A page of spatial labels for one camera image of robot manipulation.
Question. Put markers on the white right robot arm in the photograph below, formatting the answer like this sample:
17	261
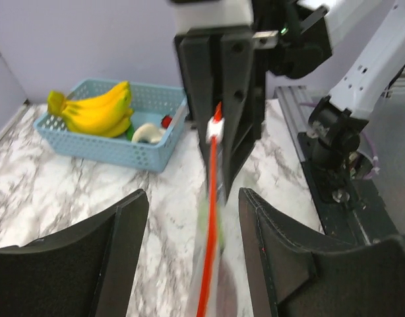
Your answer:
345	110

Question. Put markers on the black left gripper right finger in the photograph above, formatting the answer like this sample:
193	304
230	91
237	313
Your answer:
294	270

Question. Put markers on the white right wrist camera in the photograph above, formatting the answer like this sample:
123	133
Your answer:
211	14

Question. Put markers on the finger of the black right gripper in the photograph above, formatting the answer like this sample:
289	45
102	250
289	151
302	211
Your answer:
237	71
197	57

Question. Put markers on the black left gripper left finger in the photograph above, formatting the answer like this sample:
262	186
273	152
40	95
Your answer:
87	269

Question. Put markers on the light blue plastic basket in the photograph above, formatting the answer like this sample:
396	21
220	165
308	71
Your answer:
150	103

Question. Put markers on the green fake food in basket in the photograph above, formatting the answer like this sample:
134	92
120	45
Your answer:
130	132

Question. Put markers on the black metal base rail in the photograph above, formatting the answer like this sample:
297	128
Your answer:
349	210

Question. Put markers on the yellow fake banana bunch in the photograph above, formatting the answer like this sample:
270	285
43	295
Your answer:
106	115

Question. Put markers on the small red fake food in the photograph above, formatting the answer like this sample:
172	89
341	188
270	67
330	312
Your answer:
166	121

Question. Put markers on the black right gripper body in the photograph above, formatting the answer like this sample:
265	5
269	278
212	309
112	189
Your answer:
289	40

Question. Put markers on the white fake mushroom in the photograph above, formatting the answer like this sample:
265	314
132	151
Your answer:
148	133

